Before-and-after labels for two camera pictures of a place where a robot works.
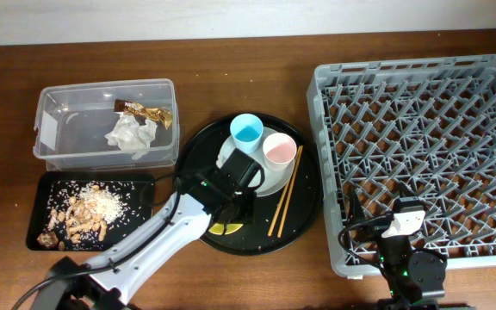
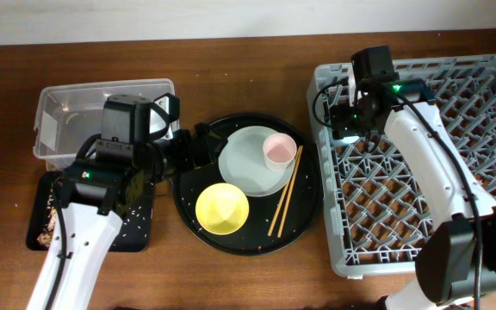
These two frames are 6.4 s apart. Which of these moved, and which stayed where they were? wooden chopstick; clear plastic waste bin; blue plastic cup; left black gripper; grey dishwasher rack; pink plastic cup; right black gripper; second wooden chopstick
Moved: blue plastic cup; right black gripper; left black gripper
Stayed: second wooden chopstick; pink plastic cup; wooden chopstick; grey dishwasher rack; clear plastic waste bin
